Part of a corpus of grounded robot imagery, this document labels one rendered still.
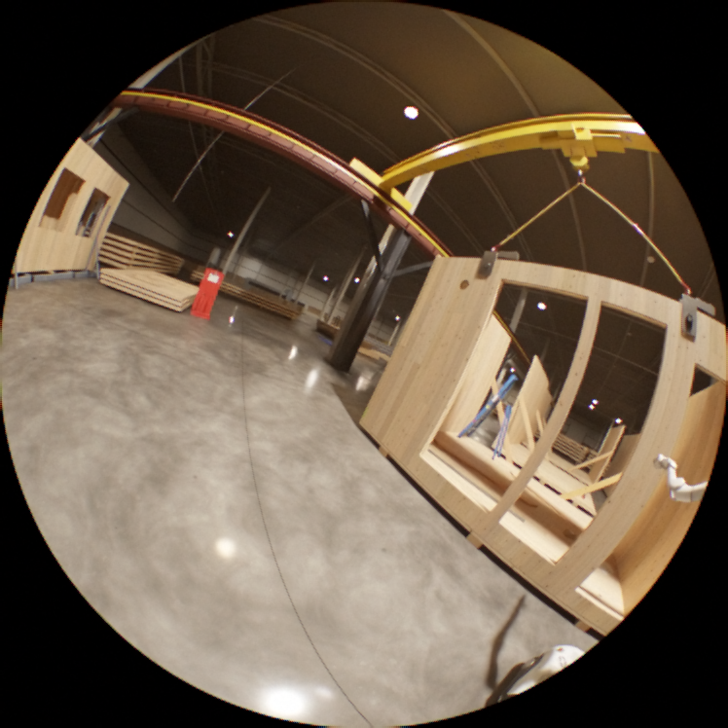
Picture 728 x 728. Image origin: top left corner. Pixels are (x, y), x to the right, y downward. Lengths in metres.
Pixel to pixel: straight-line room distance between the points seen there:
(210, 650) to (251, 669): 0.19
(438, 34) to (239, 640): 11.28
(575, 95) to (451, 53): 4.00
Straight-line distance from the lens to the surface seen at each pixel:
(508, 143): 5.52
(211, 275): 7.35
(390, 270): 7.90
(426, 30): 10.09
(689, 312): 2.86
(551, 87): 9.96
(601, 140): 4.88
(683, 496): 1.60
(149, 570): 1.47
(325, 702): 1.43
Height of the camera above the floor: 1.36
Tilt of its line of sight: 7 degrees down
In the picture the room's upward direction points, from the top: 25 degrees clockwise
